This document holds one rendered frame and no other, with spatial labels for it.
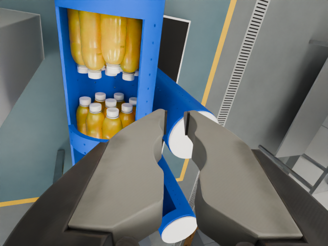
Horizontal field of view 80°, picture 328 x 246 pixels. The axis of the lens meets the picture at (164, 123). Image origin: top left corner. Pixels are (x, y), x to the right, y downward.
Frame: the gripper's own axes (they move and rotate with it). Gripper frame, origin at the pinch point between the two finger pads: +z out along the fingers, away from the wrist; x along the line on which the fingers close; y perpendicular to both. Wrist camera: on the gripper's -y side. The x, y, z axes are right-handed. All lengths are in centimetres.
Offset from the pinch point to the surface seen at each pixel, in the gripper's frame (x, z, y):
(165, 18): -3, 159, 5
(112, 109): -18, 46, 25
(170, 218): 6, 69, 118
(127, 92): -16, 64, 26
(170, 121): 2, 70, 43
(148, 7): -5.7, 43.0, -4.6
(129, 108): -13, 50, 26
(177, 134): 6, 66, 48
